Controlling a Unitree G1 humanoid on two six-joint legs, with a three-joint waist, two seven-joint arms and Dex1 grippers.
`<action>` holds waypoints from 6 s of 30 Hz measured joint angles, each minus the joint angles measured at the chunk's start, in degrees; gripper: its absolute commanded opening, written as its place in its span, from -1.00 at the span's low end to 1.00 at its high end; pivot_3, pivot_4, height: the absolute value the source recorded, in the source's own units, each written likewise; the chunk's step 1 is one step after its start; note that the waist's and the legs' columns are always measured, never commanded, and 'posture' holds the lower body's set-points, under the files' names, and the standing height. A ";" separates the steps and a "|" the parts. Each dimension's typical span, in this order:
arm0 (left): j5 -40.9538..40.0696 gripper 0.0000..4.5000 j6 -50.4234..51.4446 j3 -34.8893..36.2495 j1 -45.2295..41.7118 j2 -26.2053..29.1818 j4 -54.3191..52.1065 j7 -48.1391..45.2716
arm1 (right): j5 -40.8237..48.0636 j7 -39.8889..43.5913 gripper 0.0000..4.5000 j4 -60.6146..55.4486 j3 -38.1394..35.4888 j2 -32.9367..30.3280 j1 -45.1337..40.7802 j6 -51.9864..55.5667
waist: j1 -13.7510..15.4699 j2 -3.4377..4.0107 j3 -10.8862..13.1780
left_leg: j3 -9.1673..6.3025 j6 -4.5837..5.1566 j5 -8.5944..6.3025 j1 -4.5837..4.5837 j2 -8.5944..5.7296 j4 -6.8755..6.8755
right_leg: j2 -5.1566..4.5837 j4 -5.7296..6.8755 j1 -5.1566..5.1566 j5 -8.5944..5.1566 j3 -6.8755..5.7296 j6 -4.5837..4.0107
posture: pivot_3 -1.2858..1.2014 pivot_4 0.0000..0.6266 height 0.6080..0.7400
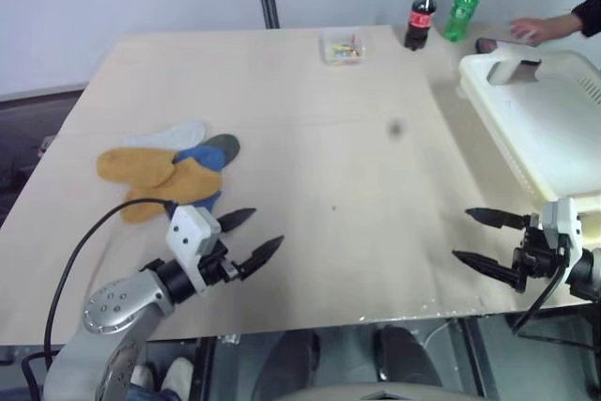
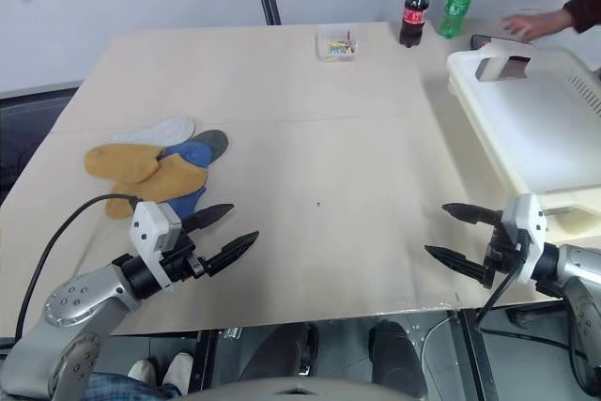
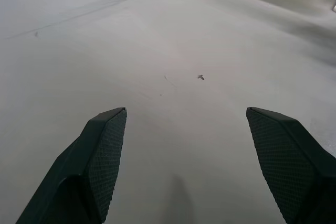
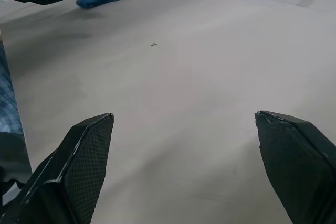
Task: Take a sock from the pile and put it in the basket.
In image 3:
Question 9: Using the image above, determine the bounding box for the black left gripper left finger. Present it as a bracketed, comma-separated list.
[15, 107, 128, 224]

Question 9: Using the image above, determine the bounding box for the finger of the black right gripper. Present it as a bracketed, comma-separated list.
[245, 106, 336, 224]

